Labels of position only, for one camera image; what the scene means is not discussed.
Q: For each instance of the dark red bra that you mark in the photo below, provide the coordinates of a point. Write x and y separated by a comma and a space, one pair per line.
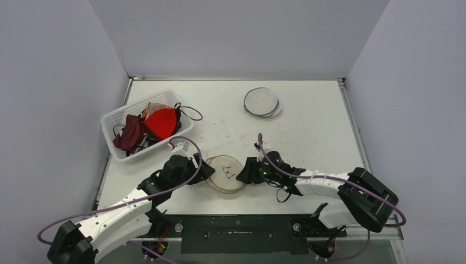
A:
131, 136

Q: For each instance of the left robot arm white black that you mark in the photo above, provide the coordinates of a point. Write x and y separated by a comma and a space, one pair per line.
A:
70, 246

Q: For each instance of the aluminium front frame rail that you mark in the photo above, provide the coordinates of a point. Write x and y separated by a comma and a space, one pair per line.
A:
107, 227

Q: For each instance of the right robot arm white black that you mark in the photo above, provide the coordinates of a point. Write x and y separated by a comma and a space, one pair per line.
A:
362, 198

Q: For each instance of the red bra black trim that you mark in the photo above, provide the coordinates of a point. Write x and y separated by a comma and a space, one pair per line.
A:
166, 122

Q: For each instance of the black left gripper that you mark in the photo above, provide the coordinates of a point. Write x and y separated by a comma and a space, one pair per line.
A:
205, 171

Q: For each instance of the white perforated plastic basket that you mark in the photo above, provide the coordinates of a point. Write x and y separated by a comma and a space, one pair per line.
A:
113, 122

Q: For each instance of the white mesh bag beige trim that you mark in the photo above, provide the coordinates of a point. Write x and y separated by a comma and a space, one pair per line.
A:
226, 168

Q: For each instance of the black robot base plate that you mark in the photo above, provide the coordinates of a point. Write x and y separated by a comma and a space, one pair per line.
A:
242, 234

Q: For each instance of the beige lace bra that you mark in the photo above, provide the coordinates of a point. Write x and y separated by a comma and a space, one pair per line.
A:
155, 106

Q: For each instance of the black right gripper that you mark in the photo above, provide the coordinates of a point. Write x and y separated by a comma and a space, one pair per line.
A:
253, 171

